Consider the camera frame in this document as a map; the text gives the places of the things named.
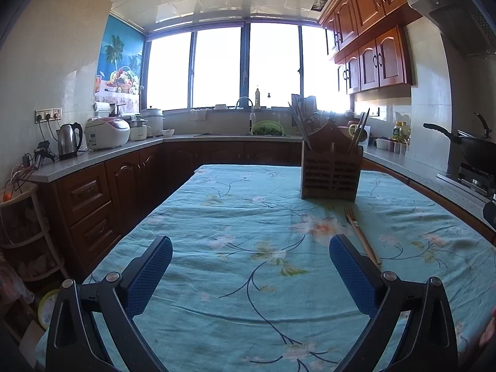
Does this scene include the small white food steamer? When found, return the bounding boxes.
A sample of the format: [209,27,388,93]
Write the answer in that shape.
[130,114,150,142]

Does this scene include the wall power outlet strip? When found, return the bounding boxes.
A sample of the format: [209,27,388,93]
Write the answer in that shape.
[35,107,64,124]

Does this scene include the wooden utensil holder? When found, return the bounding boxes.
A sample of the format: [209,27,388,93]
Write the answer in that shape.
[300,122,364,202]

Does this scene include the wooden fork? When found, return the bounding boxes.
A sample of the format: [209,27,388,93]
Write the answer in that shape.
[344,206,383,267]

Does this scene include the clear pitcher with green handle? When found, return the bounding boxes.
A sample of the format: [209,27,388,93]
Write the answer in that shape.
[348,121,371,141]

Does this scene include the chrome sink faucet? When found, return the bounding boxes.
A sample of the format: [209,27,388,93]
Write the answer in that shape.
[236,96,256,135]

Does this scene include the large white cooker pot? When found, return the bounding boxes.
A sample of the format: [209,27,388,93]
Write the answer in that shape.
[140,106,166,137]

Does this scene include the wooden lower cabinets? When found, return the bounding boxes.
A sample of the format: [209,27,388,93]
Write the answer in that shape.
[37,139,303,280]

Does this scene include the bundle of dark chopsticks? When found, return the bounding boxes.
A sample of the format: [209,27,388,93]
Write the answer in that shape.
[288,101,315,152]
[347,108,371,156]

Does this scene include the wooden cabinets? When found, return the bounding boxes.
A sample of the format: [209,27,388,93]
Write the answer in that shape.
[37,139,303,280]
[318,0,446,96]

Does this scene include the wooden upper cabinets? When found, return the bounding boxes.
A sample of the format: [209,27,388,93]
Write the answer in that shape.
[318,0,446,96]

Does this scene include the steel electric kettle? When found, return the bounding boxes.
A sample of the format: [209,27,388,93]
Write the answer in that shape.
[56,122,83,161]

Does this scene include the person's right hand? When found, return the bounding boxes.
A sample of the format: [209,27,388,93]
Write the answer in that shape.
[479,307,496,348]

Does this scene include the black handheld device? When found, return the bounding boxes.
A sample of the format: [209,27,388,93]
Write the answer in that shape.
[33,140,59,170]

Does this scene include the green colander with vegetables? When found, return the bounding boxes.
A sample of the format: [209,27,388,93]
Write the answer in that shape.
[252,121,284,136]

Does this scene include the steel range hood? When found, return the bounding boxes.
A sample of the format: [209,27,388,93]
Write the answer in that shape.
[406,0,496,57]

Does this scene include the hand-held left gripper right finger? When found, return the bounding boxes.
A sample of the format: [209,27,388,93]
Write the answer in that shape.
[329,234,459,372]

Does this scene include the teal floral tablecloth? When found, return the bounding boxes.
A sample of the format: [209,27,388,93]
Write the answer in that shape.
[35,164,496,372]

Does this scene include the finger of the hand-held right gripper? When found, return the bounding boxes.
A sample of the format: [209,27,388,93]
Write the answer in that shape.
[483,201,496,234]

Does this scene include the red and white rice cooker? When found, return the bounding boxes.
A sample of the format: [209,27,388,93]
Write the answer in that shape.
[84,117,131,151]

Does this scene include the kitchen window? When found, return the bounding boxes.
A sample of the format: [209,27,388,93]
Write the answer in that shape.
[145,21,352,111]

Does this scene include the tropical fruit print blind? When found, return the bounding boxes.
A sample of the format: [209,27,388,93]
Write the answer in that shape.
[95,13,147,104]

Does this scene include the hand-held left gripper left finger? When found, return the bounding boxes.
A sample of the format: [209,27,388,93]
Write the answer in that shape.
[46,235,174,372]

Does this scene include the white corner shelf rack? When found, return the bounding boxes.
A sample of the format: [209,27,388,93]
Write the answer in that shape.
[0,182,69,280]

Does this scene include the gas stove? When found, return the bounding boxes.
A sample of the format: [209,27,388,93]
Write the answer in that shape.
[437,163,496,207]

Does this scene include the black wok with handle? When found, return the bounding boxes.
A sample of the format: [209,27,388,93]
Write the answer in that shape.
[423,113,496,166]

